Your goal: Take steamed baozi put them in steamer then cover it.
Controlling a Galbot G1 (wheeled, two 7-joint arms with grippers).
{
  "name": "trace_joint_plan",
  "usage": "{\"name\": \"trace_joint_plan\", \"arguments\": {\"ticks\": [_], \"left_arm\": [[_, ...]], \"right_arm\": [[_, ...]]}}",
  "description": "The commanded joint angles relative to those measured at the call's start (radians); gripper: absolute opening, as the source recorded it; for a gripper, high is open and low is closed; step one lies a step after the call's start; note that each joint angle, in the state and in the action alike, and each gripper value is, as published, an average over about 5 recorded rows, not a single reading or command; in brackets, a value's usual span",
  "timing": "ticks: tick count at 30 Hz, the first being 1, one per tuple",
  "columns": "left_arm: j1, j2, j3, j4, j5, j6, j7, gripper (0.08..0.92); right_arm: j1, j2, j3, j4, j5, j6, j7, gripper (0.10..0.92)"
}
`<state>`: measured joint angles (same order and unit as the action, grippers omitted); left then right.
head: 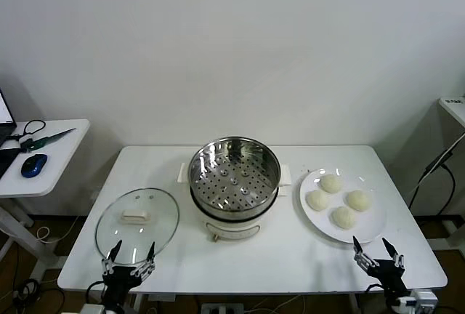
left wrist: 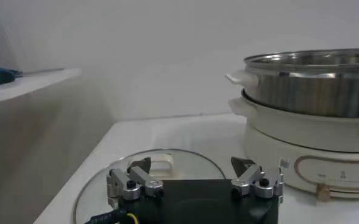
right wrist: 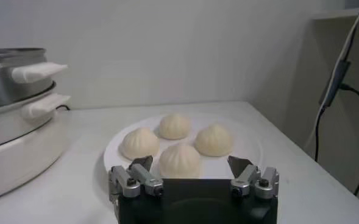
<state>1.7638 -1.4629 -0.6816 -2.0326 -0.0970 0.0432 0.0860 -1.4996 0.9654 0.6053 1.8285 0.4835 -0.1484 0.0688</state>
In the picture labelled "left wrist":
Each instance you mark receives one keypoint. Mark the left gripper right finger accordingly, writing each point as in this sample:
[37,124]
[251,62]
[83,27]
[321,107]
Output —
[249,176]

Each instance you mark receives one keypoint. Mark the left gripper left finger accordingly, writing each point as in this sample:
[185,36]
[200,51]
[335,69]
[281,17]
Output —
[127,184]

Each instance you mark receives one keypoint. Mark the round glass pot lid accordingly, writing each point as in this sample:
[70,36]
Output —
[179,164]

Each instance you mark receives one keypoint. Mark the stainless steel steamer basket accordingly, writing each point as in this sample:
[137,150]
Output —
[313,91]

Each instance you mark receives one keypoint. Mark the cream electric cooking pot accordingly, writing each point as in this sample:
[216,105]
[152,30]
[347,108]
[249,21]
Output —
[304,134]

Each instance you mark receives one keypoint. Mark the white side table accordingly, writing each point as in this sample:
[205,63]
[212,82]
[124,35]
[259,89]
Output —
[30,85]

